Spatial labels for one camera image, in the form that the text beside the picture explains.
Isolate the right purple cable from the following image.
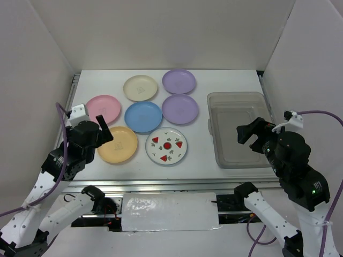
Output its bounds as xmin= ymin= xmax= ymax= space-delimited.
xmin=248 ymin=110 xmax=343 ymax=257

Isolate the blue plate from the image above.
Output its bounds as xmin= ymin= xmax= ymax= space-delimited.
xmin=124 ymin=101 xmax=163 ymax=133

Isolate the yellow plate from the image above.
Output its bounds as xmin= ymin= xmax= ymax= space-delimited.
xmin=98 ymin=126 xmax=138 ymax=164

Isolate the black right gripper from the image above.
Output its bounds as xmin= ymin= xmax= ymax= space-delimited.
xmin=235 ymin=114 xmax=285 ymax=175

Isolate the pink plate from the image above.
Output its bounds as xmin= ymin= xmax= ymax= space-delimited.
xmin=86 ymin=95 xmax=121 ymax=125

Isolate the watermelon pattern white plate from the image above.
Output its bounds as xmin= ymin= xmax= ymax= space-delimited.
xmin=145 ymin=127 xmax=188 ymax=165

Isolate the purple plate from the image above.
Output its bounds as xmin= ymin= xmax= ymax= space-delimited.
xmin=162 ymin=69 xmax=197 ymax=94
xmin=161 ymin=94 xmax=199 ymax=125

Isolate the cream plate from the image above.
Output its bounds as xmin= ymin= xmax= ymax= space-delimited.
xmin=123 ymin=75 xmax=158 ymax=102

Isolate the white cover plate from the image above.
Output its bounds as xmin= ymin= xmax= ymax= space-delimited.
xmin=121 ymin=193 xmax=219 ymax=232

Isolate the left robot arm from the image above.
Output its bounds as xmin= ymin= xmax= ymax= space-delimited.
xmin=1 ymin=115 xmax=113 ymax=256

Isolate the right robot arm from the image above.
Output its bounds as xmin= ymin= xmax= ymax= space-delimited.
xmin=233 ymin=117 xmax=340 ymax=256

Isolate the clear plastic bin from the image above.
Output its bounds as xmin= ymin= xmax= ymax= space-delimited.
xmin=206 ymin=92 xmax=277 ymax=169

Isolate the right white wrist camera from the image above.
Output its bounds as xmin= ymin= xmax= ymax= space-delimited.
xmin=272 ymin=110 xmax=303 ymax=134

